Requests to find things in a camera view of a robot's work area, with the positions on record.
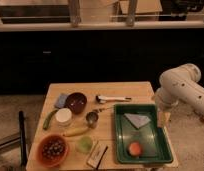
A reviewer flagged white round container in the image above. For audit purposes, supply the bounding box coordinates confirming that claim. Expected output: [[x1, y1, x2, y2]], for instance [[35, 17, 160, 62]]
[[55, 108, 72, 126]]

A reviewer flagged green plastic cup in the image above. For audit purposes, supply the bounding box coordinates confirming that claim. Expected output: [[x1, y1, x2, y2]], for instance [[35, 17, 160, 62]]
[[77, 136, 93, 154]]

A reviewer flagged green cucumber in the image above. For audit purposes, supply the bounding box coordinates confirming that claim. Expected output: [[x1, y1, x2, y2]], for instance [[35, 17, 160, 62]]
[[43, 109, 58, 130]]

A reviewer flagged dark red bowl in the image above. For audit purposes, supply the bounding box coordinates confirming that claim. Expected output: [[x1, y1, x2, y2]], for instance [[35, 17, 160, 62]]
[[65, 92, 87, 114]]

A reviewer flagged white handled kitchen tool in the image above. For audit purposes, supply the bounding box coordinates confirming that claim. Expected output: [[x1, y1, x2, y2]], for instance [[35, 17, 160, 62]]
[[96, 95, 132, 103]]

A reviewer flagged yellow banana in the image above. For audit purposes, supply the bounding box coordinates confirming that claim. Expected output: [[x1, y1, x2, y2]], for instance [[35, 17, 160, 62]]
[[63, 127, 89, 137]]

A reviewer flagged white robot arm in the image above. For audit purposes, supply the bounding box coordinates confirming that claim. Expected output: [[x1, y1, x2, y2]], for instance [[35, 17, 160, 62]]
[[152, 63, 204, 128]]

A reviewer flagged orange bowl with nuts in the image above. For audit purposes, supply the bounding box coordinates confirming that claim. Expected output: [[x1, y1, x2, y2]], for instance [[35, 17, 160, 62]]
[[36, 134, 69, 168]]

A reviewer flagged grey folded cloth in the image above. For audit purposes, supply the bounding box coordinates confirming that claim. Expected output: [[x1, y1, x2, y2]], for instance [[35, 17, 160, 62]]
[[125, 113, 150, 129]]

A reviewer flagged metal spoon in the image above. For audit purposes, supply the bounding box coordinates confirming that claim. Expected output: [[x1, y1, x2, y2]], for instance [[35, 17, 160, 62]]
[[92, 106, 113, 113]]

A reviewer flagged green plastic tray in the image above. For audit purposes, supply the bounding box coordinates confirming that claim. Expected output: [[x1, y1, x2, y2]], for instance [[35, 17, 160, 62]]
[[114, 104, 173, 164]]

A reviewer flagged black bar on floor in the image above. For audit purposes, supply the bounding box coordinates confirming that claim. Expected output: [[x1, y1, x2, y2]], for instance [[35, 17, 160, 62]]
[[19, 111, 27, 167]]

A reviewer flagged orange red apple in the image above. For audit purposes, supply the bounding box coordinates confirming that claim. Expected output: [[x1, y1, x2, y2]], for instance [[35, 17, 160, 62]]
[[128, 141, 142, 157]]

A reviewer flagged blue sponge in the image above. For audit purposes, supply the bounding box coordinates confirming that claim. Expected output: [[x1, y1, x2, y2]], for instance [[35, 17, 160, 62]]
[[54, 93, 68, 108]]

